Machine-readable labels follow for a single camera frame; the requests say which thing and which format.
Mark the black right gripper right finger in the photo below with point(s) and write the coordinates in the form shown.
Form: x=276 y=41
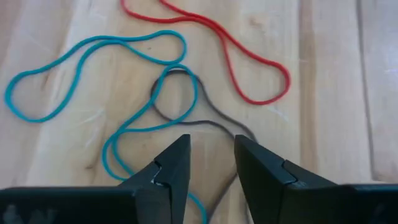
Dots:
x=326 y=205

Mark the dark grey rubber band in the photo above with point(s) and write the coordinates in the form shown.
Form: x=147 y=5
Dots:
x=202 y=121

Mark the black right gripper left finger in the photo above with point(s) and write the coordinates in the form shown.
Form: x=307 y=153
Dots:
x=77 y=205

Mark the red rubber band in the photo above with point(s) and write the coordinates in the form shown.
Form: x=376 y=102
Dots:
x=288 y=82

